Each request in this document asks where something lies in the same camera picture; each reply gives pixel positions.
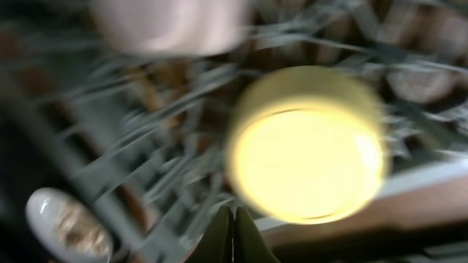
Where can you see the grey dishwasher rack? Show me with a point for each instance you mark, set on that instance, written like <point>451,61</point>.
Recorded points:
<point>138,135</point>

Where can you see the food scraps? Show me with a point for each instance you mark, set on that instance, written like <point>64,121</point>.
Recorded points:
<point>79,231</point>

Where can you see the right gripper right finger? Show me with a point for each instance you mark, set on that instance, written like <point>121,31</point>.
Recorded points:
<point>248,244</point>

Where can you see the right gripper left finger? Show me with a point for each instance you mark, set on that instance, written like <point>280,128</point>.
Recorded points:
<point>216,245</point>

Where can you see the pink cup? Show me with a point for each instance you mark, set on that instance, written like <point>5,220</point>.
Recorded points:
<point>172,27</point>

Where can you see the grey plate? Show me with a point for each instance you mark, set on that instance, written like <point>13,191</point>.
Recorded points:
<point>43,210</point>

